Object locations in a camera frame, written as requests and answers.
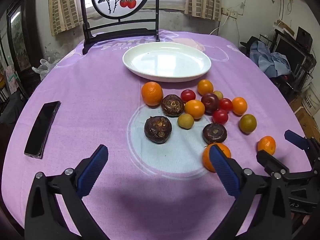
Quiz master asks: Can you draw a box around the dark red plum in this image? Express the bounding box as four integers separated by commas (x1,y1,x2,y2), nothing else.
201,93,220,113

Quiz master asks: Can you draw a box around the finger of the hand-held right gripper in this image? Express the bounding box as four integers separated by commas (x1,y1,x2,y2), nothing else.
284,129,320,173
256,149,292,178

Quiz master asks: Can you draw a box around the white wall outlet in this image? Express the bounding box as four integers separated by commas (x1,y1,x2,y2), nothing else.
222,8,238,18

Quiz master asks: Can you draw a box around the green mandarin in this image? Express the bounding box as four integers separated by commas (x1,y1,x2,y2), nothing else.
239,114,257,133

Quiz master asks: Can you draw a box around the black monitor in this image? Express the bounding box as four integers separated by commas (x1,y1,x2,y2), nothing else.
274,35,309,73

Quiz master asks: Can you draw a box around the large mandarin orange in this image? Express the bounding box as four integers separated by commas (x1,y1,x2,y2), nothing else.
141,81,164,106

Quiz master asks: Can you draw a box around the black framed painted table screen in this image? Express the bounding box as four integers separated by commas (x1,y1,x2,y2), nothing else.
79,0,160,55

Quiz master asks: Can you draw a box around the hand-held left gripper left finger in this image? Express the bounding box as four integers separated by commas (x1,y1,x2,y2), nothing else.
24,144,109,240

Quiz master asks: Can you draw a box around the blue cloth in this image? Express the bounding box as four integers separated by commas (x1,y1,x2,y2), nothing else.
250,41,292,78

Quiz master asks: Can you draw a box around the dark wooden cabinet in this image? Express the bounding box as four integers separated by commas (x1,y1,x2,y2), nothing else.
0,0,45,100

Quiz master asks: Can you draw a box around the white cable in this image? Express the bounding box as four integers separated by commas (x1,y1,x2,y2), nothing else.
209,12,235,35

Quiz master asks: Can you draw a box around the white plastic bag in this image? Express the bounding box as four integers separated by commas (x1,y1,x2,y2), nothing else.
32,59,62,80

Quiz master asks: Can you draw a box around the red cherry tomato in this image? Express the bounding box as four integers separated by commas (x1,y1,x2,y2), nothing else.
212,109,229,125
180,89,196,103
219,98,233,112

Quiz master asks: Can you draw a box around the black bag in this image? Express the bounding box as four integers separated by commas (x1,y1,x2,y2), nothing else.
239,36,260,55

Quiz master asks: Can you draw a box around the purple printed blanket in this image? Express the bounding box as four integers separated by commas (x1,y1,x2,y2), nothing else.
0,30,313,240

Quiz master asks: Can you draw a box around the white oval plate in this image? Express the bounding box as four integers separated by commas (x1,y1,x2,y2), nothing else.
122,42,212,82

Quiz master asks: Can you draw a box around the yellow-brown round fruit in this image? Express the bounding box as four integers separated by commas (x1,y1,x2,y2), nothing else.
177,113,195,130

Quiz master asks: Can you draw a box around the black smartphone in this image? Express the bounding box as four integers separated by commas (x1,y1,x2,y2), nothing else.
24,101,61,159

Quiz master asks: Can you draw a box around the dark brown water chestnut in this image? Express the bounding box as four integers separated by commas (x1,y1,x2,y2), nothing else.
144,116,172,144
202,123,228,145
161,94,185,117

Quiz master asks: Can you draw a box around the black speaker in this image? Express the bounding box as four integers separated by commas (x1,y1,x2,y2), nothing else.
296,26,313,53

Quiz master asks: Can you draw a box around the beige checked curtain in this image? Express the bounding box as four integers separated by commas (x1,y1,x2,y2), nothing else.
48,0,87,36
184,0,222,22

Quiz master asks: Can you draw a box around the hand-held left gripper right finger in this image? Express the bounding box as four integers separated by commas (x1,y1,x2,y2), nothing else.
209,144,293,240

